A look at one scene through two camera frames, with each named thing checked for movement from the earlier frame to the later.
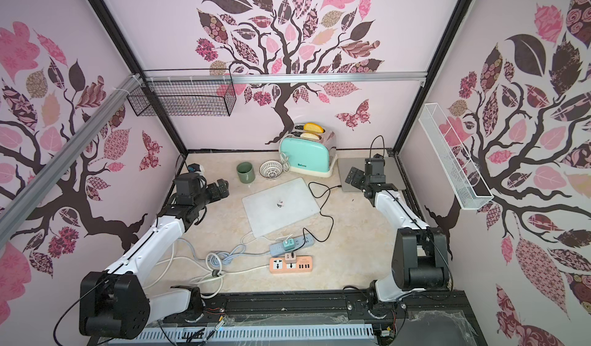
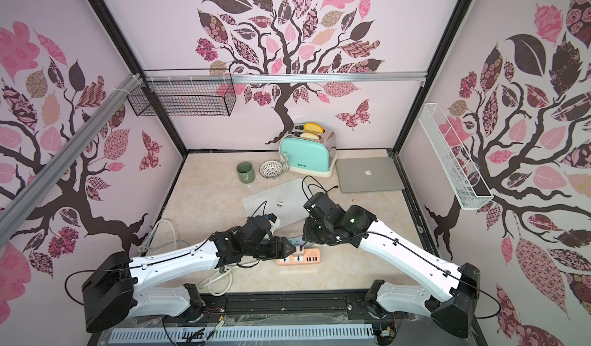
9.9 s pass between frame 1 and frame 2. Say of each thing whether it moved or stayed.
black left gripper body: moved
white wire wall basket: stayed
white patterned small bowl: stayed
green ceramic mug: stayed
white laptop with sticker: stayed
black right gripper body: moved
